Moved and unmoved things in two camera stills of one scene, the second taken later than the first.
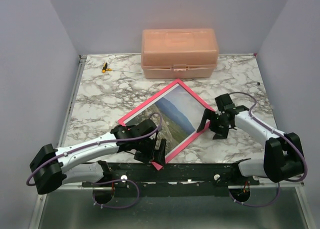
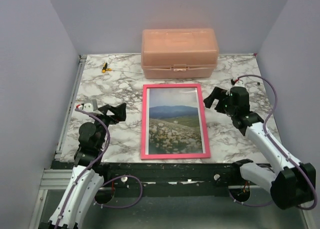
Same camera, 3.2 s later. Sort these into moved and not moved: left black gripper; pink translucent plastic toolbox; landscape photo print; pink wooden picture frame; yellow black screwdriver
Moved: left black gripper; landscape photo print; pink wooden picture frame
Not moved: pink translucent plastic toolbox; yellow black screwdriver
